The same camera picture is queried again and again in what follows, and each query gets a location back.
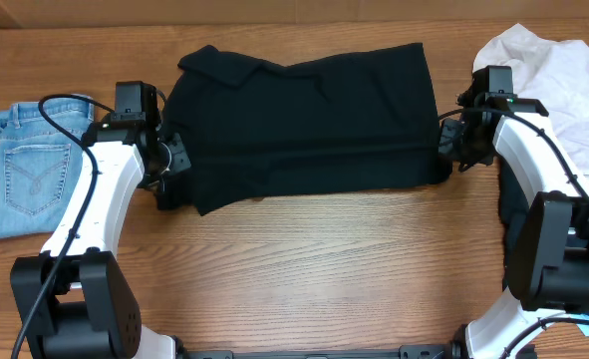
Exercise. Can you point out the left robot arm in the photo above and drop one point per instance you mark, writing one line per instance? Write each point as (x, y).
(72, 298)

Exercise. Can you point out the folded light blue jeans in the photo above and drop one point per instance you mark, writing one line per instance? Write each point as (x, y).
(39, 169)

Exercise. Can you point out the black Nike garment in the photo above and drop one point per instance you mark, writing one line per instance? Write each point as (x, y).
(512, 208)

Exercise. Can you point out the black t-shirt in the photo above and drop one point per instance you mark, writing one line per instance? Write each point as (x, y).
(350, 122)

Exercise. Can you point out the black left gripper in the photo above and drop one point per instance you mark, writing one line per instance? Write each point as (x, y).
(180, 159)

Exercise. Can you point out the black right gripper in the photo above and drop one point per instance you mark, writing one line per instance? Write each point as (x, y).
(447, 132)

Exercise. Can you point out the beige crumpled garment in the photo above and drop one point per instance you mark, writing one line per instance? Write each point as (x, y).
(557, 74)

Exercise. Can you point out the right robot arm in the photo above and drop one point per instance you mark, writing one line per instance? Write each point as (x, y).
(548, 270)

